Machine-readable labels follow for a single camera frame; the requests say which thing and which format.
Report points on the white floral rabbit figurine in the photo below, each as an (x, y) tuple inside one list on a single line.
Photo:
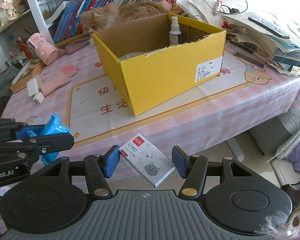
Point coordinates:
[(10, 6)]

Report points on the dusty pink cloth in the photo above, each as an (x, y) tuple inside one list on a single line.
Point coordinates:
[(76, 47)]

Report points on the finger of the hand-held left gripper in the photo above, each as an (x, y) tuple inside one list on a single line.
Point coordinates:
[(30, 131), (52, 142)]

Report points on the brown pen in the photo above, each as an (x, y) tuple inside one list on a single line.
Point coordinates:
[(247, 58)]

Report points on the black smartphone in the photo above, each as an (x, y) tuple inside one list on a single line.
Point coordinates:
[(267, 26)]

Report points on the purple fluffy sleeve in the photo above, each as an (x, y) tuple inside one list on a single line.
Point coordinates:
[(277, 220)]

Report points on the yellow cardboard box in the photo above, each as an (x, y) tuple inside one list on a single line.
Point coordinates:
[(160, 75)]

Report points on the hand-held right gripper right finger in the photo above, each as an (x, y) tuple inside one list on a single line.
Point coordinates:
[(180, 161)]

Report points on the yellow tape roll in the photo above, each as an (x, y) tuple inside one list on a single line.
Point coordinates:
[(133, 54)]

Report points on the row of colourful books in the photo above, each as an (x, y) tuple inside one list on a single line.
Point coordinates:
[(70, 22)]

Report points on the pink cylindrical pencil case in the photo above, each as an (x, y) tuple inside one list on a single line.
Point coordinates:
[(43, 50)]

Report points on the white spray bottle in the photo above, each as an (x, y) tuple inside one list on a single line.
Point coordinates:
[(175, 33)]

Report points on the grey knitted cloth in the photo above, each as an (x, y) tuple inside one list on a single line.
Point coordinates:
[(292, 125)]

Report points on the pink knitted glove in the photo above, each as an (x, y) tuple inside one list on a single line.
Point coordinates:
[(57, 82)]

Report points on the pile of papers and books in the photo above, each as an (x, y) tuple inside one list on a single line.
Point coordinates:
[(260, 37)]

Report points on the pen holder with pens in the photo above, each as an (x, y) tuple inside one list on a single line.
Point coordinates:
[(20, 47)]

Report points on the blue plastic bag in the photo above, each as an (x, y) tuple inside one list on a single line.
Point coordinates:
[(56, 126)]

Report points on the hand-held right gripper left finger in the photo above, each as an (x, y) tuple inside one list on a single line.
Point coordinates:
[(111, 162)]

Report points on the grey clothing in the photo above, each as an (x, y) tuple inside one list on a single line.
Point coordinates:
[(2, 80)]

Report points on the white bookshelf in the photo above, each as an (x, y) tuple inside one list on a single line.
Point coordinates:
[(33, 7)]

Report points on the wooden chess board box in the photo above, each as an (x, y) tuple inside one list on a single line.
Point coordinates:
[(27, 76)]

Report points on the small white staple box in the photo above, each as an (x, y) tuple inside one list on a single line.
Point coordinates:
[(147, 160)]

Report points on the black pen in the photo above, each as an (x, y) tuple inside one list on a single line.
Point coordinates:
[(240, 47)]

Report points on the black charger plug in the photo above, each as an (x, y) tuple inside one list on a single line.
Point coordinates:
[(233, 11)]

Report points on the orange fluffy cat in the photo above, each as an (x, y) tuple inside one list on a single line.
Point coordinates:
[(130, 12)]

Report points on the white ruler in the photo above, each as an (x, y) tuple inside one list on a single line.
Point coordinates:
[(21, 72)]

